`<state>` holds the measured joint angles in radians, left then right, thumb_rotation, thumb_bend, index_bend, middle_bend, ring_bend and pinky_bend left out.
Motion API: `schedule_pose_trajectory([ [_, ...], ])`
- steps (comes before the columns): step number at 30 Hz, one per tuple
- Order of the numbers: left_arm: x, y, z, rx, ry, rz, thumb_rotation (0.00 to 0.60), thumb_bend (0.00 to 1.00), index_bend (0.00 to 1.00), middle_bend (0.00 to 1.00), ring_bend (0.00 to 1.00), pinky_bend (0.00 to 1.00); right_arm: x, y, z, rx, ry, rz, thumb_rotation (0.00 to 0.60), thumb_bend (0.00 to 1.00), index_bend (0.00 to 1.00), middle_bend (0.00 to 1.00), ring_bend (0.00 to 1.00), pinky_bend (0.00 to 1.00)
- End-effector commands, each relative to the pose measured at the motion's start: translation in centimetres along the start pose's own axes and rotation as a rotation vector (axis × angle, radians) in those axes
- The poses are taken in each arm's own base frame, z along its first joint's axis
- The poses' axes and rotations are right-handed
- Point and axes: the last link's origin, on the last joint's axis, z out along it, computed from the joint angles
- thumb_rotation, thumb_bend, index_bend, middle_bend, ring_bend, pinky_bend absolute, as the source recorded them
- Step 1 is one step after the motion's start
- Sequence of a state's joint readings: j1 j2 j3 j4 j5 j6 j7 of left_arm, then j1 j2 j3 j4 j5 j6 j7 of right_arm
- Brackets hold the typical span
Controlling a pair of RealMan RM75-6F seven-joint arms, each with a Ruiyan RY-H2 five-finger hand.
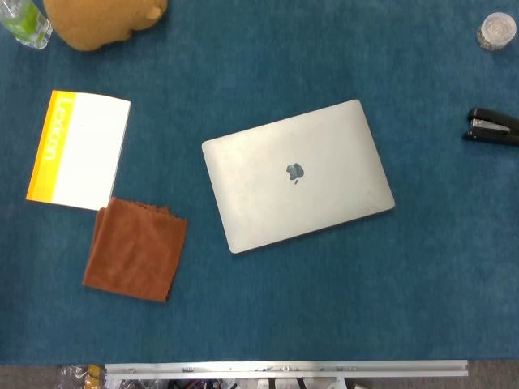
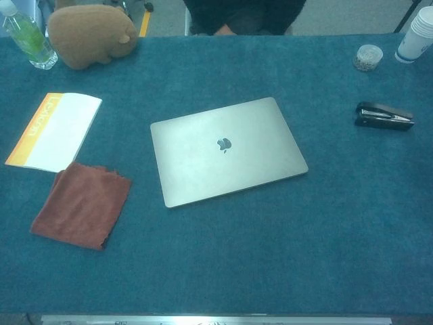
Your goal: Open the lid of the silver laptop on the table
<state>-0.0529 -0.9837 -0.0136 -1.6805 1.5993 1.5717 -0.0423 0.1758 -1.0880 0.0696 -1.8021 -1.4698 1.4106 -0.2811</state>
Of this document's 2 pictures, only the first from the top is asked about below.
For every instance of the silver laptop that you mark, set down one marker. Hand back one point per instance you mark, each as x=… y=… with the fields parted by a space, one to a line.
x=284 y=202

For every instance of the teal blue table cloth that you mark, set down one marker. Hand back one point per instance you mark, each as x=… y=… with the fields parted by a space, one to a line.
x=284 y=308

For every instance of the brown folded cloth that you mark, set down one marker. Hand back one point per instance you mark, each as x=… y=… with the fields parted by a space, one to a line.
x=134 y=251

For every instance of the yellow white Lexicon book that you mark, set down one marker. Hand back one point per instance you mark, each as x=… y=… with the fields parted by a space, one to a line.
x=85 y=150

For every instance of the brown plush toy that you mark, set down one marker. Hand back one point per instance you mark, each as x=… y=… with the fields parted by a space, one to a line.
x=97 y=24

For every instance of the black stapler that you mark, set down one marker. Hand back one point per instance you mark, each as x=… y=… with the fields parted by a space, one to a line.
x=492 y=125

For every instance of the clear plastic bag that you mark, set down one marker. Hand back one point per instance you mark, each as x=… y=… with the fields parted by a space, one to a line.
x=81 y=377

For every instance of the small clear lidded jar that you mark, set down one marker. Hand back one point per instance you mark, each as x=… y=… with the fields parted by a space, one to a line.
x=496 y=30

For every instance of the clear bottle green label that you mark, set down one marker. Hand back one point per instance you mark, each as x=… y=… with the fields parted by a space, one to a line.
x=24 y=22

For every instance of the aluminium profile rail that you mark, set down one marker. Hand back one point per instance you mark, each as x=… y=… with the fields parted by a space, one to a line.
x=284 y=369

